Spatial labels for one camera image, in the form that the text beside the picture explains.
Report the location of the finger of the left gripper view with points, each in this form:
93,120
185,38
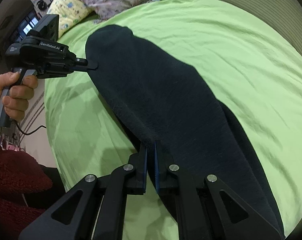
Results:
83,65

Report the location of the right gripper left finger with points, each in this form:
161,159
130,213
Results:
136,184

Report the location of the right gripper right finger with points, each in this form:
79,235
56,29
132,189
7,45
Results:
163,177

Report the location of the dark navy pants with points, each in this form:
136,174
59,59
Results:
157,97

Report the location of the person's left hand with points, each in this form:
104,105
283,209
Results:
17,102

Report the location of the yellow patterned pillow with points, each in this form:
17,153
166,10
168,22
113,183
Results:
70,12

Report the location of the red knit sweater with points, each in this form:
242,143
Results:
27,189

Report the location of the green bed sheet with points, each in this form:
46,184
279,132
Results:
247,64

